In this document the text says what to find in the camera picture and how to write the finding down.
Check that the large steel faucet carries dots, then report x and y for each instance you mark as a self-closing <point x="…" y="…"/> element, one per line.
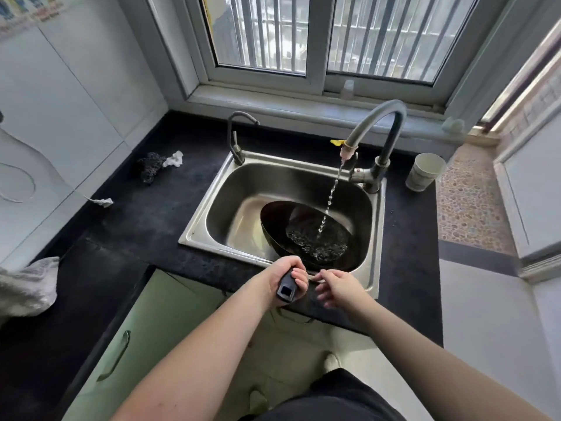
<point x="385" y="107"/>

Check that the yellow faucet clip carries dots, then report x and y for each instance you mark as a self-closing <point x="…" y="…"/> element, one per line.
<point x="336" y="142"/>

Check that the person's left white shoe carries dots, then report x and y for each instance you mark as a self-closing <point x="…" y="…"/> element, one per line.
<point x="257" y="399"/>

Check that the person's left forearm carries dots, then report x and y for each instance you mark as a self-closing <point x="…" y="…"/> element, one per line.
<point x="197" y="363"/>

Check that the yellow outdoor pipe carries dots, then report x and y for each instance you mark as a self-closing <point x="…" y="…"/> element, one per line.
<point x="208" y="6"/>

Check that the thin dark gooseneck faucet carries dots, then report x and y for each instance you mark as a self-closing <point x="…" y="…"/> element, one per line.
<point x="236" y="151"/>

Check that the white sliding door frame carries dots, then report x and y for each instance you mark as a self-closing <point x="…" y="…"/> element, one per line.
<point x="534" y="188"/>

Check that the black wok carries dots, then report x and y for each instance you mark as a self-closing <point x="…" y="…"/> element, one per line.
<point x="276" y="223"/>

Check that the colourful wall poster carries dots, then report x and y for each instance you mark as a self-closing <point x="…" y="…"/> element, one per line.
<point x="26" y="15"/>

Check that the crumpled white cloth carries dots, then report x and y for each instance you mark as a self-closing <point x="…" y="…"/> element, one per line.
<point x="173" y="159"/>

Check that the white window frame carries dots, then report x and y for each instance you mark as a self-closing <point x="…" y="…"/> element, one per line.
<point x="317" y="39"/>

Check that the grey towel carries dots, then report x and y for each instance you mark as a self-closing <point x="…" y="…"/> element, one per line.
<point x="28" y="289"/>

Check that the green sink cabinet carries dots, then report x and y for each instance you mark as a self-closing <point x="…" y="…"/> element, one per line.
<point x="206" y="287"/>

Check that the person's left hand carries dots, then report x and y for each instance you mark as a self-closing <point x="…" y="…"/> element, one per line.
<point x="274" y="280"/>

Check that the person's right white shoe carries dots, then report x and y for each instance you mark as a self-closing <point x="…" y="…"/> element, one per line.
<point x="331" y="362"/>

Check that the small clear bottle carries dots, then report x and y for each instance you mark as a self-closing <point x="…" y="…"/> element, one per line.
<point x="348" y="91"/>

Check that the person's right hand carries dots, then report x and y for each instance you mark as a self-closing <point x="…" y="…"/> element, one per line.
<point x="348" y="293"/>

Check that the dark steel wool scrubber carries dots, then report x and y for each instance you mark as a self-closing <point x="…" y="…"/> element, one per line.
<point x="151" y="167"/>

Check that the person's white shoe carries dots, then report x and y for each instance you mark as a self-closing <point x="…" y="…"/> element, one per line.
<point x="257" y="399"/>
<point x="331" y="362"/>

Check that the stainless steel sink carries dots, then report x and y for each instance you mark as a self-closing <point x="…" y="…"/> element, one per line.
<point x="228" y="214"/>

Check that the person's right forearm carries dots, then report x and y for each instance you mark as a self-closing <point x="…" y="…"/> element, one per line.
<point x="438" y="372"/>

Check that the person's black clothing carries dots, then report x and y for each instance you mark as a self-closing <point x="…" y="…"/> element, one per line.
<point x="333" y="399"/>

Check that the row of metal window bars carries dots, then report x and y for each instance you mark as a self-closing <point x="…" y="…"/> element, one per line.
<point x="247" y="30"/>

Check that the white paper cup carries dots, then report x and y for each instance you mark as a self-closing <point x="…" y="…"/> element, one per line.
<point x="423" y="175"/>

